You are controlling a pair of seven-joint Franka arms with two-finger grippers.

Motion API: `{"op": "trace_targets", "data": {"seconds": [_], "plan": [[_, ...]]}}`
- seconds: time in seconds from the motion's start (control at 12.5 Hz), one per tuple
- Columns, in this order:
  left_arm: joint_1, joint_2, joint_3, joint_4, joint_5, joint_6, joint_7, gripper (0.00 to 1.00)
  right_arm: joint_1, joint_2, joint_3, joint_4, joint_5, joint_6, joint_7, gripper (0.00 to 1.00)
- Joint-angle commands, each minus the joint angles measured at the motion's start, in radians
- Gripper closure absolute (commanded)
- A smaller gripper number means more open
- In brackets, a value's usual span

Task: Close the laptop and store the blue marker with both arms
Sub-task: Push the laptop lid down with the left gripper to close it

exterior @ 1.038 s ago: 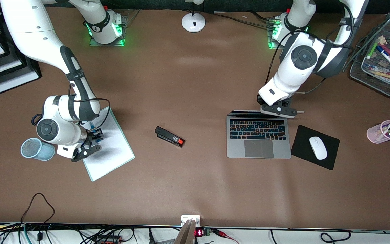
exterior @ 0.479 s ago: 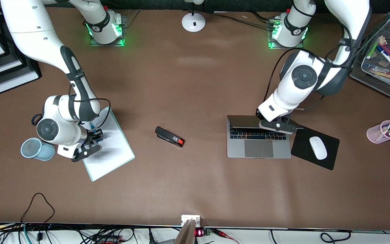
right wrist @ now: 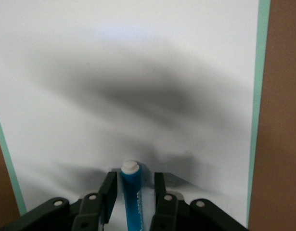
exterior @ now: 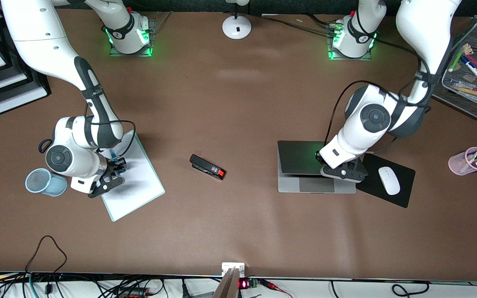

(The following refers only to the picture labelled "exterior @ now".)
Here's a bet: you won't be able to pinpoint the black stapler with red end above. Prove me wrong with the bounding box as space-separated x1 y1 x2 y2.
189 154 226 181

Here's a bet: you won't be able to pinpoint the black looped cable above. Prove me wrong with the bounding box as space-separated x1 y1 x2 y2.
25 235 67 274

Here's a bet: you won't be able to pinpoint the black coiled cable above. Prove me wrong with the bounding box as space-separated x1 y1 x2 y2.
330 281 431 298

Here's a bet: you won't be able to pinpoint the wooden post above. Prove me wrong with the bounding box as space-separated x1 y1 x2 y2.
213 267 241 298

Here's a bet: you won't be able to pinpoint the orange black connector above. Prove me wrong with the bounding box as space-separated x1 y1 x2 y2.
116 287 148 298

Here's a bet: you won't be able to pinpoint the white round lamp base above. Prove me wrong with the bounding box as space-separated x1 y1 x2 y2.
222 0 252 41

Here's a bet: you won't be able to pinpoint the red wire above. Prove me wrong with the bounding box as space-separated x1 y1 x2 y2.
259 279 294 298

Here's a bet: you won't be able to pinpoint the mint green clipboard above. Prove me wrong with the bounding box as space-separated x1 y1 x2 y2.
98 130 166 222

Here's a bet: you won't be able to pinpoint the white computer mouse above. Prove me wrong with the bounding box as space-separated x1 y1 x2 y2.
378 166 401 196

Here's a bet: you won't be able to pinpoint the grey laptop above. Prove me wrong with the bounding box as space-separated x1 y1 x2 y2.
277 140 357 194

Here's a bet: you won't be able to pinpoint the black cable bundle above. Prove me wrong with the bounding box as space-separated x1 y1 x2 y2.
259 14 342 36

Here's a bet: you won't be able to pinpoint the black wire mesh tray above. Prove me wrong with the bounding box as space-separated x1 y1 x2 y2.
431 16 477 121

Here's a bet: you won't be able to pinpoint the green whiteboard marker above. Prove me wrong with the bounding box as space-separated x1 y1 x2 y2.
448 45 470 72

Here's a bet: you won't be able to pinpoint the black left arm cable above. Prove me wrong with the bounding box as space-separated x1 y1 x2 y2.
325 8 434 145

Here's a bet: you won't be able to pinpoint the pink translucent cup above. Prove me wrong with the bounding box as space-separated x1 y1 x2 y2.
448 147 477 176

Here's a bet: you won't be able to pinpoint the blue capped white marker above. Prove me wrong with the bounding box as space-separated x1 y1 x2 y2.
460 55 477 86

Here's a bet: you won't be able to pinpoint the white camera bracket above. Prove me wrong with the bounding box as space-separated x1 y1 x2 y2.
222 262 246 277

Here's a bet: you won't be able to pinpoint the light blue mesh cup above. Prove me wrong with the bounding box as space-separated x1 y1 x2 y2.
25 168 73 197

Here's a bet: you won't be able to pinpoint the black stacked paper trays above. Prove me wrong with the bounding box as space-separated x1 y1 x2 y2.
0 7 52 115

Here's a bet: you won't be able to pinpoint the black mouse pad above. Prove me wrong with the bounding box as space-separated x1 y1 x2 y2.
355 152 416 208

